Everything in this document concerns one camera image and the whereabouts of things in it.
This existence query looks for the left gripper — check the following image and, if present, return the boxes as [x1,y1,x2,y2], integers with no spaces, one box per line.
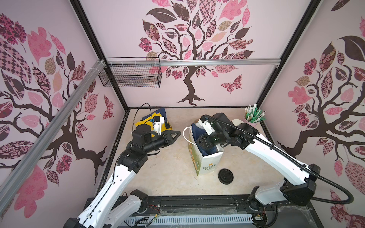
[144,130,181,154]

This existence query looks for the dark blue napkin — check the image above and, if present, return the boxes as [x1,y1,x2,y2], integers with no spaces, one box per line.
[191,123,219,157]

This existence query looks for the white illustrated paper bag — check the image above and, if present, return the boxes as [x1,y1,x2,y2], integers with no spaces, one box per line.
[182,126,224,176]

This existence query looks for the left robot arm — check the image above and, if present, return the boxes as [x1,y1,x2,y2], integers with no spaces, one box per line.
[64,124,181,228]

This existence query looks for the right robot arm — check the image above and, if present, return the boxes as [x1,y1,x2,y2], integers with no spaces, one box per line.
[197,113,354,210]

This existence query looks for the dark blue napkins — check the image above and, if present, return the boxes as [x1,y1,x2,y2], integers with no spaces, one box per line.
[142,108,167,120]

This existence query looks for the yellow napkins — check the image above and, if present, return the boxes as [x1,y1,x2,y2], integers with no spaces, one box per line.
[135,114,173,132]

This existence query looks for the stack of paper cups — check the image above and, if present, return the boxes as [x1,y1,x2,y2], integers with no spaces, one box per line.
[232,119,244,126]

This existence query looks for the stack of black lids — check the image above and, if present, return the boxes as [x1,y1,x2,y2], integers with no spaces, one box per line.
[218,168,234,185]

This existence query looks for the pink straw holder cup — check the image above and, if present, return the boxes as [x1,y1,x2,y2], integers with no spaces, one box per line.
[244,119,258,127]

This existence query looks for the bundle of wrapped straws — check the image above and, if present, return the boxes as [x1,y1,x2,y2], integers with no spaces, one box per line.
[244,104,265,124]

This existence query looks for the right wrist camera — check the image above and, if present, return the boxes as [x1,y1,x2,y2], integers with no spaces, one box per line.
[197,119,215,135]

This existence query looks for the black wire basket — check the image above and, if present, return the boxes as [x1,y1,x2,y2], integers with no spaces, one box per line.
[99,57,162,88]

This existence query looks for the white slotted cable duct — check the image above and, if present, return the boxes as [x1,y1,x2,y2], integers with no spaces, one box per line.
[123,214,253,228]

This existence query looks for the aluminium rail back wall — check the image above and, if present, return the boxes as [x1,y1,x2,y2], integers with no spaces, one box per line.
[107,59,281,67]

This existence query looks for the aluminium rail wall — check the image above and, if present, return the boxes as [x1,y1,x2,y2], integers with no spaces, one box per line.
[1,59,106,213]
[107,59,281,67]

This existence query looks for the aluminium rail left wall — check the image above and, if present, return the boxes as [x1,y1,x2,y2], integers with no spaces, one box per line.
[1,59,106,213]

